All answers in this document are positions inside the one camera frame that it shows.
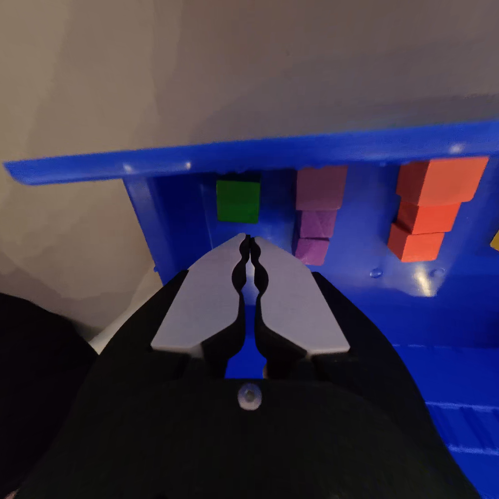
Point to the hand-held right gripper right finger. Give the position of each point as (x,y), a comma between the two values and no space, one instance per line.
(296,312)

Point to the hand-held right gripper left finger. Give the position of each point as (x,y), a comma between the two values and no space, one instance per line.
(202,312)

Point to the green wooden cube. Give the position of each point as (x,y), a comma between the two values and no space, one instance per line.
(237,202)

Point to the dark cloth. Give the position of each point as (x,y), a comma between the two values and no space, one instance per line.
(35,382)

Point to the blue plastic bin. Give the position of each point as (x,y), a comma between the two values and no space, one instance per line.
(358,304)

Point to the orange wooden cube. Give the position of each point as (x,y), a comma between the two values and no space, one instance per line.
(444,179)
(417,243)
(429,218)

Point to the yellow wooden cube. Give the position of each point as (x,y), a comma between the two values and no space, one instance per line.
(495,239)

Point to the purple wooden cube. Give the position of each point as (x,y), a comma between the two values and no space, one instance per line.
(316,224)
(319,189)
(312,251)

